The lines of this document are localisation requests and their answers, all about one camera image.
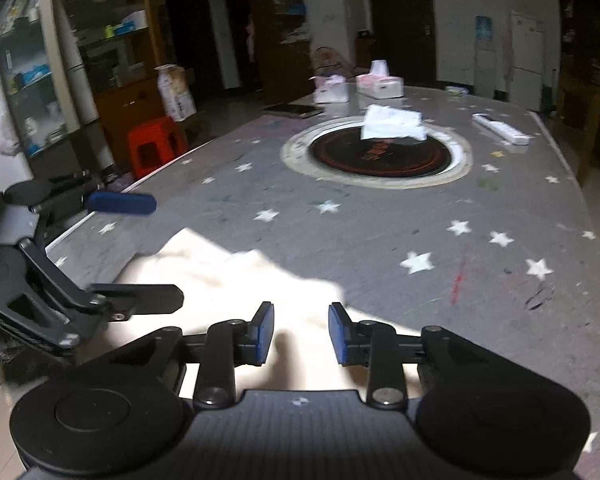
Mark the red plastic stool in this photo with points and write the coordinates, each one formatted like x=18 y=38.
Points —
x=153 y=144

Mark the round induction cooktop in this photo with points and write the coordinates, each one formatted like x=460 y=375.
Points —
x=335 y=151

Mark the small clear plastic box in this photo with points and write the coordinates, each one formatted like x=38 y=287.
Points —
x=456 y=91

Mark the white tissue paper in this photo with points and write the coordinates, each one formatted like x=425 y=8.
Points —
x=385 y=122

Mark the white refrigerator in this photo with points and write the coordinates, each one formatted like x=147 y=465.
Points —
x=526 y=62

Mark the glass door display cabinet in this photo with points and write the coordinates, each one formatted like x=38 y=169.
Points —
x=63 y=67

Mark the white paper bag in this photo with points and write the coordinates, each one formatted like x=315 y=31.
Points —
x=172 y=85

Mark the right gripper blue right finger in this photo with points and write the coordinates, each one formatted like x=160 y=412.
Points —
x=343 y=333

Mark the pink tissue box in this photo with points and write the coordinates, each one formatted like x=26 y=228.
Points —
x=378 y=84

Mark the dark wooden side table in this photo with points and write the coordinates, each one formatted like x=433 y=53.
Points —
x=589 y=93

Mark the water dispenser with blue bottle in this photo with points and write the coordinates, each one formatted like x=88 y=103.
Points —
x=485 y=58

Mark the small pink tissue pack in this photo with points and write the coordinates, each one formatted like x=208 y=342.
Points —
x=330 y=90

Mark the white remote control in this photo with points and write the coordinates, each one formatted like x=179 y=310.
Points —
x=504 y=131

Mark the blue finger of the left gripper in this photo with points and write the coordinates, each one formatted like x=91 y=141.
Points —
x=121 y=203
x=122 y=301

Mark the black smartphone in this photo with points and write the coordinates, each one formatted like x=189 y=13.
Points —
x=290 y=110

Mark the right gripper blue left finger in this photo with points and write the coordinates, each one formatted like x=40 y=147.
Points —
x=259 y=334

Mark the electric fan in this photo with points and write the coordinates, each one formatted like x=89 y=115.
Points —
x=327 y=61

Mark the cream sweatshirt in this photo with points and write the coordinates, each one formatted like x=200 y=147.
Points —
x=219 y=286

